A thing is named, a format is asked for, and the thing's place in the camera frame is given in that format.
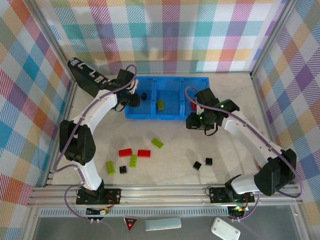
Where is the aluminium mounting rail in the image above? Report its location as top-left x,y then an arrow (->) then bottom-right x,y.
27,184 -> 305,208

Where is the black briefcase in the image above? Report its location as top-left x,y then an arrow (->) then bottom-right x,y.
67,57 -> 113,99

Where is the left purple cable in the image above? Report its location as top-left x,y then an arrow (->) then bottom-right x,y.
54,64 -> 138,222

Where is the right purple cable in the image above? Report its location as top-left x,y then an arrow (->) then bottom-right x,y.
184,86 -> 305,223

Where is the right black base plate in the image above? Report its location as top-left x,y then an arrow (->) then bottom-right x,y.
208,186 -> 256,204

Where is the slotted grey cable duct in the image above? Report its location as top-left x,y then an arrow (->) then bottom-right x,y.
39,208 -> 231,217

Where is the blue three-compartment bin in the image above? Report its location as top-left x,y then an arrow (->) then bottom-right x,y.
124,76 -> 210,121

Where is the purple cable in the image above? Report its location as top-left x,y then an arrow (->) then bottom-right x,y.
54,64 -> 138,222
184,86 -> 305,223

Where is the red triangle sign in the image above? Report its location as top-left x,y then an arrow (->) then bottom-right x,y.
123,216 -> 139,232

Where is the aluminium frame post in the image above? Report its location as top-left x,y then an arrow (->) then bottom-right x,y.
250,0 -> 300,77
24,0 -> 77,85

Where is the white rectangular box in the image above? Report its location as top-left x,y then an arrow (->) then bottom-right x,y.
210,216 -> 241,240

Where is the pale blue rectangular box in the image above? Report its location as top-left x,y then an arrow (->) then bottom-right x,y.
144,217 -> 182,232

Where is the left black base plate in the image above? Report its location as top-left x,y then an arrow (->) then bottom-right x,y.
75,187 -> 123,206

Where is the black controller with green light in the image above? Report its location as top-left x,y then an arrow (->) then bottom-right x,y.
228,205 -> 246,218

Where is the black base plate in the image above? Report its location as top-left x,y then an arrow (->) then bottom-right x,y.
75,187 -> 123,206
208,186 -> 256,204

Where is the small connector board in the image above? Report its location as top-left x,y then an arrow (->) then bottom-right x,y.
86,206 -> 111,216

